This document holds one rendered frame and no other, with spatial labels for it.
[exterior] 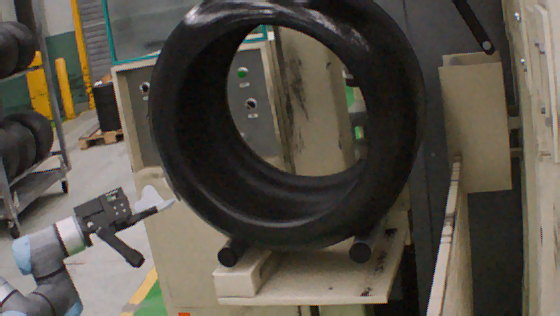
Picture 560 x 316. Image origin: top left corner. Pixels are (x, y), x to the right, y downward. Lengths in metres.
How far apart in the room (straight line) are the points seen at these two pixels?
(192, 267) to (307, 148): 0.81
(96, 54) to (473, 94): 10.05
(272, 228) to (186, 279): 1.05
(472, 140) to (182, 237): 1.13
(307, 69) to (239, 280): 0.53
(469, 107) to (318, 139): 0.39
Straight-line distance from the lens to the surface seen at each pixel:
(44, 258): 1.34
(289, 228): 1.31
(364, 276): 1.43
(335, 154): 1.64
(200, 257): 2.27
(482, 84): 1.49
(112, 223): 1.34
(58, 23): 11.44
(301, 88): 1.62
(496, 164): 1.53
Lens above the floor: 1.42
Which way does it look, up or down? 14 degrees down
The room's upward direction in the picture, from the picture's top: 10 degrees counter-clockwise
